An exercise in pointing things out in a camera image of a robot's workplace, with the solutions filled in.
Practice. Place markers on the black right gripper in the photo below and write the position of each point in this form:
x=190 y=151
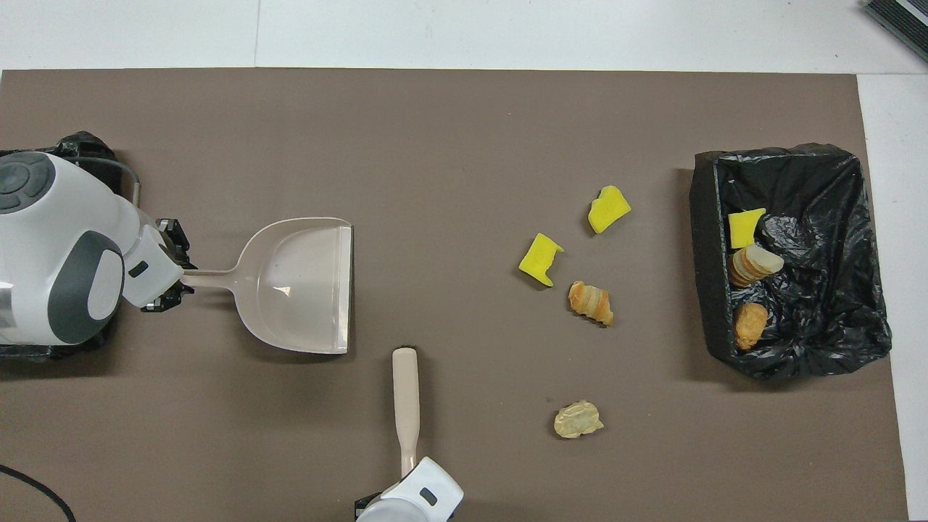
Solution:
x=366 y=507

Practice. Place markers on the beige hand brush black bristles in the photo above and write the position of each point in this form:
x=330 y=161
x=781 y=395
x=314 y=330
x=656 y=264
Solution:
x=405 y=406

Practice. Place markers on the beige plastic dustpan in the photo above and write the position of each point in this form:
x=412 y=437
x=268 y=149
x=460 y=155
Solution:
x=297 y=290

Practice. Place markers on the pale yellow pastry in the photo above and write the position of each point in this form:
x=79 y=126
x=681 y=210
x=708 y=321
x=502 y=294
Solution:
x=578 y=419

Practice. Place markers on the notched yellow sponge piece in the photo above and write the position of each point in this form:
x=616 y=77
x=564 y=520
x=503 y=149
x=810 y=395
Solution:
x=540 y=259

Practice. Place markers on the golden croissant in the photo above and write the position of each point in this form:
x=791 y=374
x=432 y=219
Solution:
x=591 y=302

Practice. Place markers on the brown oval bread roll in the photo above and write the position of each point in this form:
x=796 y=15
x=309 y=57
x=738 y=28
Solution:
x=750 y=325

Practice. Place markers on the orange striped bread roll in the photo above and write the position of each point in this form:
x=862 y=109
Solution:
x=754 y=264

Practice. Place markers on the yellow sponge with green side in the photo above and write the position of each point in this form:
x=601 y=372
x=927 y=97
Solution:
x=745 y=227

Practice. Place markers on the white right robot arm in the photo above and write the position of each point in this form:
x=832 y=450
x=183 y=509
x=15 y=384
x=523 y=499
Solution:
x=420 y=500

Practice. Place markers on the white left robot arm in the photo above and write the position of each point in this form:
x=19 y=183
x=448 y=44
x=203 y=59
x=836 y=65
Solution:
x=65 y=254

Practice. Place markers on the bin with black trash bag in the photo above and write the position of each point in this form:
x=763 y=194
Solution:
x=826 y=290
x=83 y=143

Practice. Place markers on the brown table mat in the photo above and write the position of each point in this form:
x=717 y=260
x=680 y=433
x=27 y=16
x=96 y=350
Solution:
x=464 y=116

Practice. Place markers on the dark ribbed panel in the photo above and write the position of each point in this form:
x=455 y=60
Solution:
x=902 y=20

